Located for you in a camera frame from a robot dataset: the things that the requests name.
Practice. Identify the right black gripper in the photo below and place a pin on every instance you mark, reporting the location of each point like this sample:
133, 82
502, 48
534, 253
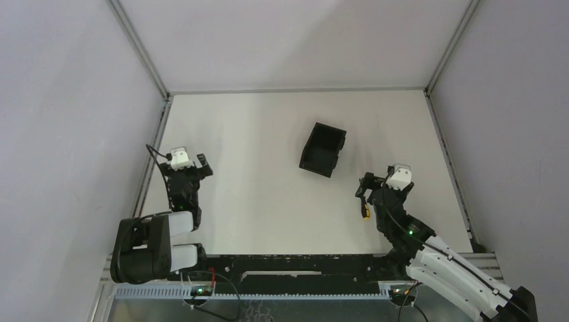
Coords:
377, 190

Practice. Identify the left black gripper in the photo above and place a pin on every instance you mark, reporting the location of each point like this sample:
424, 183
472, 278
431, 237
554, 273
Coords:
192, 172

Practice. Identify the yellow black screwdriver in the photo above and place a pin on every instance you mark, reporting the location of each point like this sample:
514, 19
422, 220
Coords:
365, 212

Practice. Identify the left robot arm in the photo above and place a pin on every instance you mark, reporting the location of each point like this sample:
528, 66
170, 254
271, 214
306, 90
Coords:
144, 249

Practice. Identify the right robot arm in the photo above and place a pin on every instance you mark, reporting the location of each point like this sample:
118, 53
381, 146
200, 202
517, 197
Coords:
427, 259

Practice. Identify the black plastic bin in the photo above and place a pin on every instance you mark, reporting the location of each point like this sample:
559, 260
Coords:
321, 152

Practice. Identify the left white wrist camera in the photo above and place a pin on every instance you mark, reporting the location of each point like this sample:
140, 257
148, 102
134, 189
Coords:
180, 159

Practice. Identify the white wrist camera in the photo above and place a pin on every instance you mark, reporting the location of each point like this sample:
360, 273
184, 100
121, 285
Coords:
399, 178
180, 159

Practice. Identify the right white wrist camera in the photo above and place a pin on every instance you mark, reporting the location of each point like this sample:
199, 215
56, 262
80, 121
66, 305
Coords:
399, 178

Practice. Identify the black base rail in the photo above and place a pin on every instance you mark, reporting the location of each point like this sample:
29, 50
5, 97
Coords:
297, 273

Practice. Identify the grey cable duct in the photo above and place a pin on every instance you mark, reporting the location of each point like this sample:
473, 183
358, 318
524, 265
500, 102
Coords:
172, 292

